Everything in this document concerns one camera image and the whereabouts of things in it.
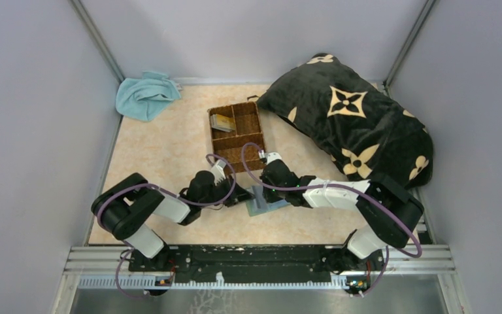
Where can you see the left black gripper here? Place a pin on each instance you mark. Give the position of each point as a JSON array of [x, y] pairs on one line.
[[238, 195]]

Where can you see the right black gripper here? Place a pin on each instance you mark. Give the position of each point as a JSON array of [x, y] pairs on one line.
[[268, 196]]

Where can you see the green leather card holder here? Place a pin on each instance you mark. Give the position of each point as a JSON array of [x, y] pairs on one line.
[[258, 205]]

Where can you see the brown woven divided basket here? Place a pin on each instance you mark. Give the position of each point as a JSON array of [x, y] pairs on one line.
[[246, 129]]

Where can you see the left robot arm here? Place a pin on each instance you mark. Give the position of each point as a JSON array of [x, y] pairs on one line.
[[124, 209]]

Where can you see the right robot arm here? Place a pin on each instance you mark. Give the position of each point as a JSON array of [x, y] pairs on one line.
[[390, 211]]

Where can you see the gold card stack in basket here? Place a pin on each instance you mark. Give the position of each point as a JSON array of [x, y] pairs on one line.
[[222, 123]]

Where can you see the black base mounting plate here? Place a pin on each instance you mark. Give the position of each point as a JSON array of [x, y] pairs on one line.
[[253, 264]]

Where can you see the black floral pillow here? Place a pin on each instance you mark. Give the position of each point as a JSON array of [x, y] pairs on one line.
[[365, 132]]

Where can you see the light blue cloth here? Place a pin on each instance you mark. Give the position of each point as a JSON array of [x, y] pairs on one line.
[[144, 98]]

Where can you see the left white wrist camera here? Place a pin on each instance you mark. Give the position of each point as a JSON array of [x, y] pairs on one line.
[[217, 169]]

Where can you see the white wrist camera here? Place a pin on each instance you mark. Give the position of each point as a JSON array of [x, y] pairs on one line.
[[272, 157], [217, 169]]

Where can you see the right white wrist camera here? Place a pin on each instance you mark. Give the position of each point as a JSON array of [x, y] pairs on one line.
[[272, 157]]

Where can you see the aluminium frame rail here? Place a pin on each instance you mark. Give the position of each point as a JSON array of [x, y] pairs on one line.
[[107, 267]]

